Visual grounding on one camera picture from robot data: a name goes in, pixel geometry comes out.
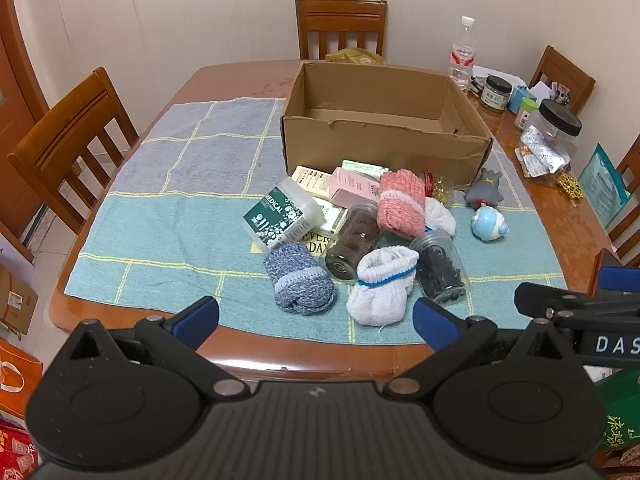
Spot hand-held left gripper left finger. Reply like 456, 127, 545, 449
67, 296, 251, 401

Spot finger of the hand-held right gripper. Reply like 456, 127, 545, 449
591, 249, 640, 295
515, 282, 596, 323

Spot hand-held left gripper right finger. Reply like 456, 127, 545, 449
382, 297, 573, 401

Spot clear jar black contents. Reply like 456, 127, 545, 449
410, 230, 472, 306

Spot white sock blue stripe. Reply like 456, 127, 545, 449
346, 246, 420, 328

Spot blue white round toy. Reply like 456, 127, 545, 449
471, 205, 511, 243

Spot plain white sock roll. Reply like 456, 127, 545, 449
424, 197, 457, 237

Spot blue knitted sock roll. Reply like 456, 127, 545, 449
263, 241, 337, 317

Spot clear jar brown contents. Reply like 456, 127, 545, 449
325, 201, 382, 282

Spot grey rubber toy figure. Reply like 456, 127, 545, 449
463, 167, 505, 209

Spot pink knitted sock roll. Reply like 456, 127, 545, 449
377, 170, 427, 239

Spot white cotton swab container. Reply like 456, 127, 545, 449
243, 177, 326, 253

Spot pink carton box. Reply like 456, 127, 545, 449
328, 167, 383, 209

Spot light green slim box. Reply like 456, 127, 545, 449
341, 159, 392, 177

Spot cream carton box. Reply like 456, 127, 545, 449
291, 165, 337, 200

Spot cardboard box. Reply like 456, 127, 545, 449
280, 61, 496, 192

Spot green printed bag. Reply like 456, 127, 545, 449
590, 367, 640, 453

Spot wooden chair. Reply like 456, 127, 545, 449
607, 132, 640, 266
295, 0, 388, 61
6, 66, 140, 241
529, 45, 597, 113

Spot teal packet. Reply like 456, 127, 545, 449
579, 143, 632, 228

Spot gold ornament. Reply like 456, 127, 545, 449
557, 172, 586, 202

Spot checked blue green towel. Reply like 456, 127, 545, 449
64, 97, 568, 346

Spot flat yellow card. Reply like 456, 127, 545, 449
250, 220, 351, 257

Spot pile of blister packs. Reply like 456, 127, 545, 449
516, 127, 572, 178

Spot large clear jar black lid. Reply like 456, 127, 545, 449
524, 99, 583, 161

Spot orange bag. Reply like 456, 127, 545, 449
0, 338, 45, 418

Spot brown carton on floor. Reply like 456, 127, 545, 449
0, 264, 40, 336

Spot small jar green lid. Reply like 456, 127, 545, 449
515, 97, 541, 131

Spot small blue box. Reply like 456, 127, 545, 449
508, 85, 538, 113

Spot glass jar black lid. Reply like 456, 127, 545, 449
481, 75, 514, 113

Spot red printed packaging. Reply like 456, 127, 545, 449
0, 417, 41, 480

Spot white paper sheets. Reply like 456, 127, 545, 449
470, 65, 528, 92

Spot clear plastic water bottle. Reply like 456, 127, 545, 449
446, 16, 477, 93

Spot yellow paper bag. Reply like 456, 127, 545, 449
326, 47, 387, 66

